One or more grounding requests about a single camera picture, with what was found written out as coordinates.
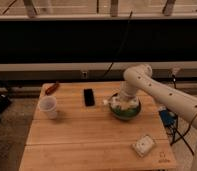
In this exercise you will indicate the white square box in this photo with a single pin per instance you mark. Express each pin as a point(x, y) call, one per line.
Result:
point(144, 145)

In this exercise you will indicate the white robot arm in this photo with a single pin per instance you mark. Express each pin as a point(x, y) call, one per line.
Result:
point(183, 104)

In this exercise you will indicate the translucent plastic cup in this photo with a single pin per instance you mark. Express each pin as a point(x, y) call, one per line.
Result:
point(48, 105)

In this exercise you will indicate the black rectangular block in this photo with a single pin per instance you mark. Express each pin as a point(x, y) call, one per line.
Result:
point(89, 97)

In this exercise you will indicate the green ceramic bowl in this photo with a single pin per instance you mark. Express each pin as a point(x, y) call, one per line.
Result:
point(126, 114)

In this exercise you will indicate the red-brown handled tool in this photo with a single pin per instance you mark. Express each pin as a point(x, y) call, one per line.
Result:
point(52, 89)

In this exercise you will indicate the blue connector plug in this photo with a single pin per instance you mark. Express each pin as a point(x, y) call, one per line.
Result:
point(166, 118)

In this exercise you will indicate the small wall outlet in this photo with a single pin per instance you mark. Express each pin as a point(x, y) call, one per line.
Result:
point(84, 74)

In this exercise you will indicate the white plastic bottle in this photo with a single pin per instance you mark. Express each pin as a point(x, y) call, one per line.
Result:
point(117, 103)

